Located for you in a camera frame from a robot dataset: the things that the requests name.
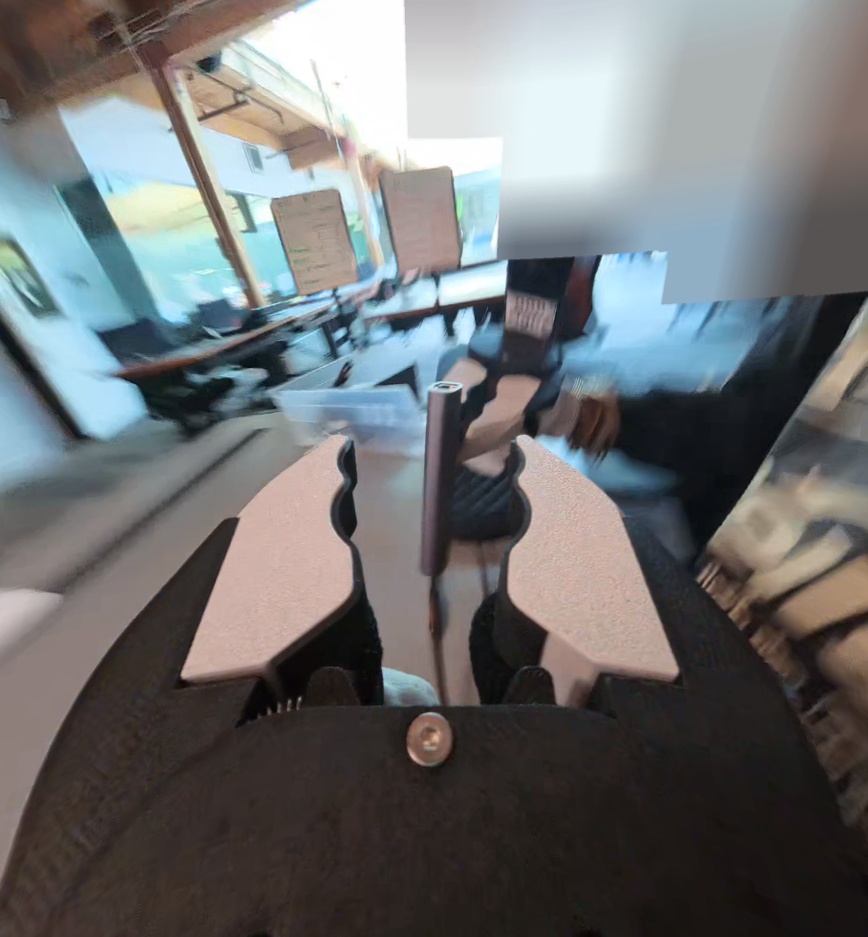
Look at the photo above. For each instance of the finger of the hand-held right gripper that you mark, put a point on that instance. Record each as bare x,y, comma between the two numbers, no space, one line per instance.
507,410
470,380

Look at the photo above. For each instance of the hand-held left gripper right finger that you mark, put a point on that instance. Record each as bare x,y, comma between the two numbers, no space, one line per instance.
595,585

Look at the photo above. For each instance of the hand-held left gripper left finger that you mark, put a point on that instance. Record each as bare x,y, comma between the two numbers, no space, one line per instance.
273,578

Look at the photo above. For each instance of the clear plastic bin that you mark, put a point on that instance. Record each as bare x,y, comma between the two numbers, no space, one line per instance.
353,410

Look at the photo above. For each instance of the person's right forearm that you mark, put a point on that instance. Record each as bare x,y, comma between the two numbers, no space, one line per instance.
697,439

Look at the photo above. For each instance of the person's right hand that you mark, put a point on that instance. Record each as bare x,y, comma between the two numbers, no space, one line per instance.
587,421

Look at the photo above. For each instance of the black hex-patterned pouch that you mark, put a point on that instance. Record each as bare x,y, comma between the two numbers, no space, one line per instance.
481,505

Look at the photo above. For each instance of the whiteboard on stand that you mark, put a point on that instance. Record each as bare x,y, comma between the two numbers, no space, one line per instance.
420,219
315,241

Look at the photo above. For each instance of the wooden office desk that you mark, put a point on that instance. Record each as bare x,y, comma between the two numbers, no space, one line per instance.
221,344

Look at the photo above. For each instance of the dark door poster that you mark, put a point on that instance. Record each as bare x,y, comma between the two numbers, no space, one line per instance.
20,274

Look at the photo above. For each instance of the wooden post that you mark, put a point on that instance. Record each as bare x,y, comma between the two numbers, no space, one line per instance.
207,183

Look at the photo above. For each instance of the black dome camera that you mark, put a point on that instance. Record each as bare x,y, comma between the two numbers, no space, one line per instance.
208,64

